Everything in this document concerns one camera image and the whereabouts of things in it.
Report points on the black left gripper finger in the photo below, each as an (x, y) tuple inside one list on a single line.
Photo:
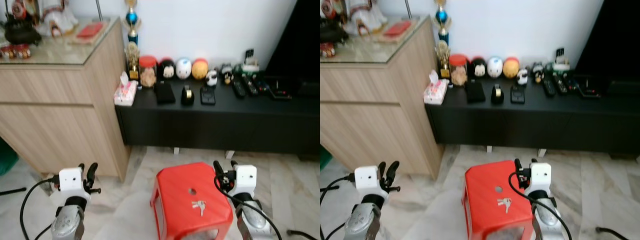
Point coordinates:
[(393, 170), (382, 169), (82, 169), (92, 171)]

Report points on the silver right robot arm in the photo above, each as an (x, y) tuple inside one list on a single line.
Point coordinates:
[(254, 222), (546, 220)]

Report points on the black low TV console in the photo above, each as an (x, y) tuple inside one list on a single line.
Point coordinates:
[(215, 122), (530, 122)]

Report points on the red plastic stool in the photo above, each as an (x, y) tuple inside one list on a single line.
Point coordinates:
[(485, 215), (180, 210)]

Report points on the light wooden cabinet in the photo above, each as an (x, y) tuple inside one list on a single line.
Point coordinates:
[(60, 115), (375, 115)]

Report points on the green container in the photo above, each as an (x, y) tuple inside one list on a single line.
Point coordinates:
[(324, 159), (7, 157)]

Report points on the small black handheld device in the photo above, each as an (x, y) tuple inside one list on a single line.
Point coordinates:
[(517, 95), (207, 96)]

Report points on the black rod on floor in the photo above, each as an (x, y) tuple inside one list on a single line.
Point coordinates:
[(12, 191)]

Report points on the black tape dispenser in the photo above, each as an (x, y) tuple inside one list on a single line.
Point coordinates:
[(187, 96), (497, 95)]

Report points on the black remote control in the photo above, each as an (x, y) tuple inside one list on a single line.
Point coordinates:
[(238, 89), (560, 85), (250, 86), (548, 88)]

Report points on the pink tissue box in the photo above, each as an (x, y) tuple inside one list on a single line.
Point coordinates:
[(435, 92), (125, 94)]

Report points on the black flat wallet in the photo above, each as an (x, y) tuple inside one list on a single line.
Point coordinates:
[(164, 93), (475, 92)]

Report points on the small black and white figurine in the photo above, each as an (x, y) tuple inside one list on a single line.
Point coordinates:
[(538, 72), (227, 74)]

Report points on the orange round plush toy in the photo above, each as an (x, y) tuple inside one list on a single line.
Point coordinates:
[(200, 69), (511, 67)]

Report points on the white round plush toy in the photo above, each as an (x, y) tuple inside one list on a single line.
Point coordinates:
[(183, 68), (494, 67)]

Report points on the white stand with phone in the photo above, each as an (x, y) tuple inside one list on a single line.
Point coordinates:
[(561, 61), (250, 62)]

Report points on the black round plush toy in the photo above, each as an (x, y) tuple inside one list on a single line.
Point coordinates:
[(479, 67), (167, 69)]

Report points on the clear jar with red lid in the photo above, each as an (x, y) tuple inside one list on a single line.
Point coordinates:
[(147, 72), (458, 71)]

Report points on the gold trophy with blue ball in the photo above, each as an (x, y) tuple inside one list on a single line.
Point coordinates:
[(132, 50), (442, 50)]

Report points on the small red tins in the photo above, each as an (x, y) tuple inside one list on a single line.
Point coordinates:
[(15, 51), (327, 50)]

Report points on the black television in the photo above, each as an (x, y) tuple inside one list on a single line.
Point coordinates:
[(295, 45), (610, 45)]

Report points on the red flat book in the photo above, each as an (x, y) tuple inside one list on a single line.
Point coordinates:
[(90, 30), (397, 28)]

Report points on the black teapot ornament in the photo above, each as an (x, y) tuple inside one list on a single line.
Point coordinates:
[(22, 32), (332, 31)]

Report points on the white robed doll figure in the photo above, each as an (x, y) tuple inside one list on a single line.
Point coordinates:
[(57, 17), (367, 15)]

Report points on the thin metal pole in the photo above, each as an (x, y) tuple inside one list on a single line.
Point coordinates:
[(98, 9), (409, 8)]

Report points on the round red decorative ornament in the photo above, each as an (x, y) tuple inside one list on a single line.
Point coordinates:
[(331, 7), (22, 9)]

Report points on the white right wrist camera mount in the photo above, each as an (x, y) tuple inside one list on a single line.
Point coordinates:
[(541, 176), (246, 179)]

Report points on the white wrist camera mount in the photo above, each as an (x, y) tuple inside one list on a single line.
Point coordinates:
[(366, 179), (541, 176), (246, 179), (70, 180)]

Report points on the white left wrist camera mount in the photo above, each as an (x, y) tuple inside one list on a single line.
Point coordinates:
[(70, 180), (366, 179)]

